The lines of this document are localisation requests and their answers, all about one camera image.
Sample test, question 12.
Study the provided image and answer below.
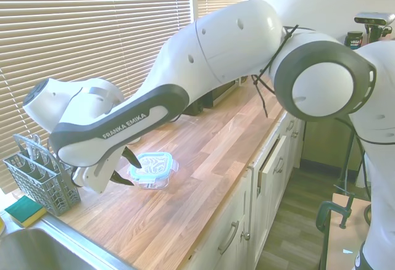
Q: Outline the pale mounting board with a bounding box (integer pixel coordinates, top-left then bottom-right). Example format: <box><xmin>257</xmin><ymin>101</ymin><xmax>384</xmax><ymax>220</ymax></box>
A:
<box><xmin>320</xmin><ymin>189</ymin><xmax>375</xmax><ymax>270</ymax></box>

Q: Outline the clear lid with teal seal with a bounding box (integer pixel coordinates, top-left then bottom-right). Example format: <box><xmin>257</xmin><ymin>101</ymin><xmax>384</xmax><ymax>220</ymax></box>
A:
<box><xmin>128</xmin><ymin>152</ymin><xmax>180</xmax><ymax>182</ymax></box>

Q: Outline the clear glass food container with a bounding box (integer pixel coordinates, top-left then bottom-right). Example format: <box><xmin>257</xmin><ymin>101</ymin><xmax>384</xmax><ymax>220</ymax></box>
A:
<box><xmin>135</xmin><ymin>171</ymin><xmax>174</xmax><ymax>190</ymax></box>

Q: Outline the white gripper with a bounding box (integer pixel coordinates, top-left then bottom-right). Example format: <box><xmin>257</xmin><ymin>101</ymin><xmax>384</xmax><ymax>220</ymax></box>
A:
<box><xmin>72</xmin><ymin>146</ymin><xmax>143</xmax><ymax>194</ymax></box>

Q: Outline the white kitchen cabinet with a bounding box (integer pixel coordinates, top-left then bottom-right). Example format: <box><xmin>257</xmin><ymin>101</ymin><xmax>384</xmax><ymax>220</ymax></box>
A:
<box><xmin>185</xmin><ymin>109</ymin><xmax>307</xmax><ymax>270</ymax></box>

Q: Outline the green metal clamp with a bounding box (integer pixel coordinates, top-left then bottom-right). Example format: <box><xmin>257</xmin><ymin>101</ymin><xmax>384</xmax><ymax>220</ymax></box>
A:
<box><xmin>316</xmin><ymin>200</ymin><xmax>352</xmax><ymax>237</ymax></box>

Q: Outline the wide wooden window blind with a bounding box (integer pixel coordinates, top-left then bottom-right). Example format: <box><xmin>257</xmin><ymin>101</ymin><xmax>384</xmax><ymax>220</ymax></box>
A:
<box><xmin>0</xmin><ymin>0</ymin><xmax>191</xmax><ymax>195</ymax></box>

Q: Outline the black screw clamp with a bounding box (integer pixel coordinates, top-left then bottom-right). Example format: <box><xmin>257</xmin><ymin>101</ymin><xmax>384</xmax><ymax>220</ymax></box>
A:
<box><xmin>334</xmin><ymin>183</ymin><xmax>356</xmax><ymax>228</ymax></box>

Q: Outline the silver camera on stand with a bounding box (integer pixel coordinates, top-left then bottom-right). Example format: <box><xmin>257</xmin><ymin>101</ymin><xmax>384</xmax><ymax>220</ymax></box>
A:
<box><xmin>354</xmin><ymin>12</ymin><xmax>395</xmax><ymax>43</ymax></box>

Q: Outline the stainless steel sink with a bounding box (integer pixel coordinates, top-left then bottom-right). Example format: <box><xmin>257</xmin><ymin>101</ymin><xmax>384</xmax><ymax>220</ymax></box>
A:
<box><xmin>0</xmin><ymin>216</ymin><xmax>138</xmax><ymax>270</ymax></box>

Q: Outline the grey plastic cutlery basket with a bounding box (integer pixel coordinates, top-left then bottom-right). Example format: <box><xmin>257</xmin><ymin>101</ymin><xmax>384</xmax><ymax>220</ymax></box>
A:
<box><xmin>2</xmin><ymin>133</ymin><xmax>82</xmax><ymax>216</ymax></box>

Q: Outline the yellow and green sponge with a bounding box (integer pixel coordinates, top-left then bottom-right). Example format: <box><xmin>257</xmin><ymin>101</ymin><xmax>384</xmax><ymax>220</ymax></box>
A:
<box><xmin>4</xmin><ymin>196</ymin><xmax>48</xmax><ymax>229</ymax></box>

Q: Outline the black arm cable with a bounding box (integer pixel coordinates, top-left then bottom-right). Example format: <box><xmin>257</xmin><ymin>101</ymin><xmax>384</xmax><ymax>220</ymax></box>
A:
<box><xmin>251</xmin><ymin>25</ymin><xmax>301</xmax><ymax>118</ymax></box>

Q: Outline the silver bar cabinet handle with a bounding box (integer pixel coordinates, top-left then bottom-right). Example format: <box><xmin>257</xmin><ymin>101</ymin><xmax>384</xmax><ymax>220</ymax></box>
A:
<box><xmin>217</xmin><ymin>220</ymin><xmax>240</xmax><ymax>256</ymax></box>
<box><xmin>273</xmin><ymin>157</ymin><xmax>285</xmax><ymax>176</ymax></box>

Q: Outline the stainless toaster oven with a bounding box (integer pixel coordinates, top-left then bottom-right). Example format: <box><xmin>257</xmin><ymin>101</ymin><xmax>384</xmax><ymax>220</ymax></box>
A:
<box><xmin>185</xmin><ymin>77</ymin><xmax>241</xmax><ymax>116</ymax></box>

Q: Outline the black supplement tub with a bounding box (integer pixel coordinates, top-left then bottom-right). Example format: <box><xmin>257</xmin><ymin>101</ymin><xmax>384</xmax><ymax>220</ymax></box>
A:
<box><xmin>345</xmin><ymin>31</ymin><xmax>365</xmax><ymax>51</ymax></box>

